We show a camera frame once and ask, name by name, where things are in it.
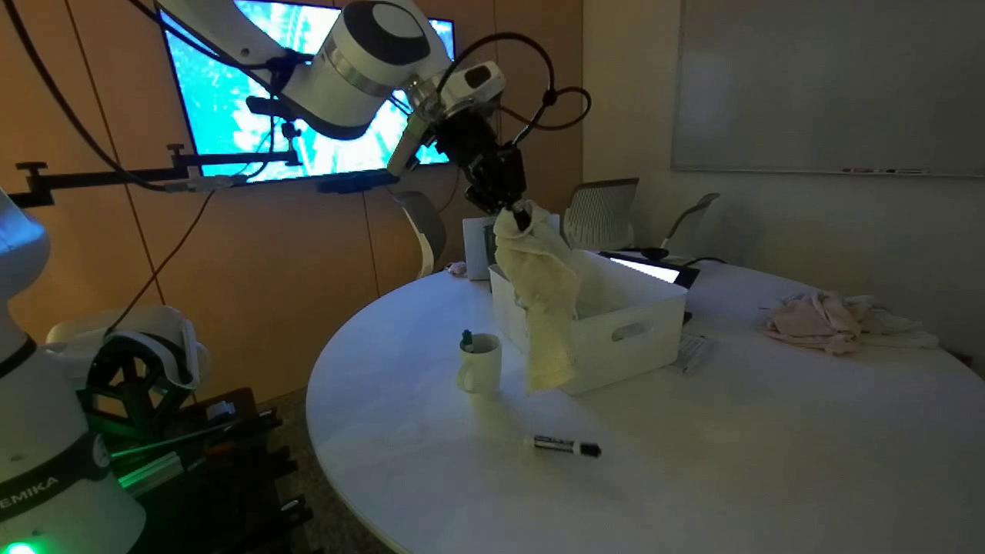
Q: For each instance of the pink crumpled cloth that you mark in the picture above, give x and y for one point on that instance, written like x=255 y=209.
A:
x=816 y=323

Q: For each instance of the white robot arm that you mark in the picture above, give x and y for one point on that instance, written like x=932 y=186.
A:
x=357 y=64

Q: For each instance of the black Expo marker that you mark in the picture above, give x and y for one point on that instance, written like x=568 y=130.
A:
x=561 y=446

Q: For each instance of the white plastic box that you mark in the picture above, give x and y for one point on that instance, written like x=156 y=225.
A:
x=627 y=326

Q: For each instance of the white VR headset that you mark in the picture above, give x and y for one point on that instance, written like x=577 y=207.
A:
x=156 y=339

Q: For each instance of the white upright panel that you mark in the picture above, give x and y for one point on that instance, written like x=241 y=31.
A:
x=471 y=248

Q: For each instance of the grey white cloth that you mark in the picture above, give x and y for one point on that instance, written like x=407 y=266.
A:
x=543 y=296

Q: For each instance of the white mug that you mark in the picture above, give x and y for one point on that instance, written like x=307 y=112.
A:
x=481 y=368

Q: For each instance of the wall whiteboard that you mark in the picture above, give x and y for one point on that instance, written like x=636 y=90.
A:
x=819 y=80

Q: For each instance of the black tablet lit screen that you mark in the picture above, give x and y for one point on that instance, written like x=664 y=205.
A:
x=648 y=269

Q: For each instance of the white crumpled cloth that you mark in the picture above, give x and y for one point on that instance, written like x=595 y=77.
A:
x=893 y=323

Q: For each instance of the wall television screen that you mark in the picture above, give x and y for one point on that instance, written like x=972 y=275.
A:
x=227 y=93

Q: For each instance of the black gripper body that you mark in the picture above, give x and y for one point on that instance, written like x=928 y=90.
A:
x=487 y=159

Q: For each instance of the black mounting bar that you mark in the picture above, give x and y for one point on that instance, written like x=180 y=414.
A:
x=123 y=173

